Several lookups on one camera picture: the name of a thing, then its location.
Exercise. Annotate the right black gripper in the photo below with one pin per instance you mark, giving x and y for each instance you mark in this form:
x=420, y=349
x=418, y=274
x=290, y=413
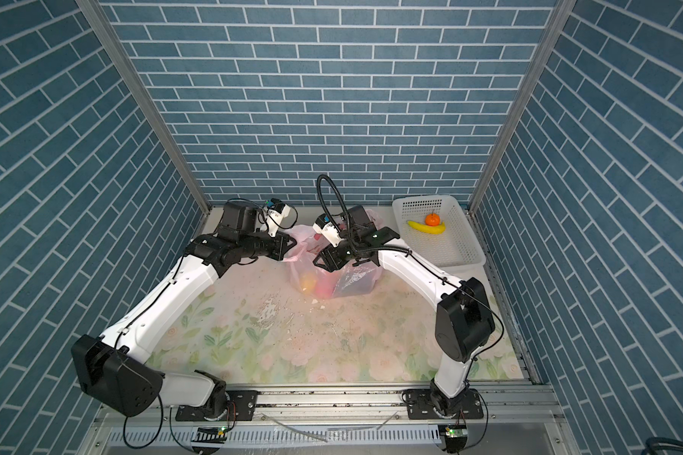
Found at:
x=331, y=258

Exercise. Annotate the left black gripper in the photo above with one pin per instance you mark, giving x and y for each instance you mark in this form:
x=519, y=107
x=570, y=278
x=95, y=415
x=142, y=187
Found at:
x=281, y=246

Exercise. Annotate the pink plastic bag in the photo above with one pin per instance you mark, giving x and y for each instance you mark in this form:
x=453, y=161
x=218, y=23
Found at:
x=348, y=282

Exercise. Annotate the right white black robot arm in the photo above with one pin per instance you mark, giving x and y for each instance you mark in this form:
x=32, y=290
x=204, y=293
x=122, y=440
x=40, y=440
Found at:
x=464, y=318

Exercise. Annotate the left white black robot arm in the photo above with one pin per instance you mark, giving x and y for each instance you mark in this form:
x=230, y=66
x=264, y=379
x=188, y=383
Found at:
x=112, y=367

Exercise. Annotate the yellow lemon in bag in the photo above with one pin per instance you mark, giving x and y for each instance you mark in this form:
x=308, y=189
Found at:
x=308, y=282

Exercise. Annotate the orange tangerine in basket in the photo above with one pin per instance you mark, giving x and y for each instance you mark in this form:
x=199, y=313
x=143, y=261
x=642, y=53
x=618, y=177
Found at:
x=432, y=220

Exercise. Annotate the yellow banana in basket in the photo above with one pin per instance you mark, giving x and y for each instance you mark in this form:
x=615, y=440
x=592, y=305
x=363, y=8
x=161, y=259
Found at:
x=425, y=229

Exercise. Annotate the white plastic basket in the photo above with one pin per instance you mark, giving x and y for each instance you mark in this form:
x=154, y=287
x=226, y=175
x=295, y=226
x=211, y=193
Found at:
x=456, y=247

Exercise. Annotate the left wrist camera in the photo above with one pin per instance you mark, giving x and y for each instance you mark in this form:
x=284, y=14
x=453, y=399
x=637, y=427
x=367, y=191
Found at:
x=242, y=217

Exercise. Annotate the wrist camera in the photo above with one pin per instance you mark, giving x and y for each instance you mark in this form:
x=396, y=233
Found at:
x=329, y=231
x=242, y=217

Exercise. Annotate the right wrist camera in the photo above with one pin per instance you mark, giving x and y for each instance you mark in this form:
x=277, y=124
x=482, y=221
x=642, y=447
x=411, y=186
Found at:
x=329, y=231

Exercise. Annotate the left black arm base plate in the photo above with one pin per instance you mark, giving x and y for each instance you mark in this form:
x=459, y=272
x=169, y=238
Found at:
x=231, y=406

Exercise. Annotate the aluminium front rail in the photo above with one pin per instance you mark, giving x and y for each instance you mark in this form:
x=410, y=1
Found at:
x=368, y=404

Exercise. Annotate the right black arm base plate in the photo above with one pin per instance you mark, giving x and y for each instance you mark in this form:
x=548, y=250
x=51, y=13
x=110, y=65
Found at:
x=444, y=404

